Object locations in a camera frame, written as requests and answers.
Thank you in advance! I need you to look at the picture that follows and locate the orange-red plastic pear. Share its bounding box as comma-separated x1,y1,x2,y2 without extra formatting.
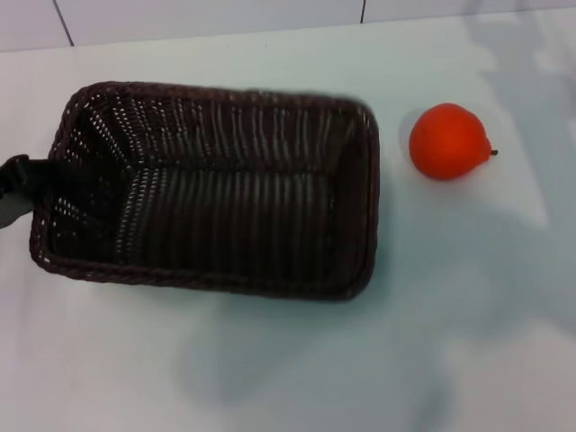
408,102,500,182

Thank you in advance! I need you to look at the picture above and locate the black woven rectangular basket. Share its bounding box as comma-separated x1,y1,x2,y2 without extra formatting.
29,81,380,303

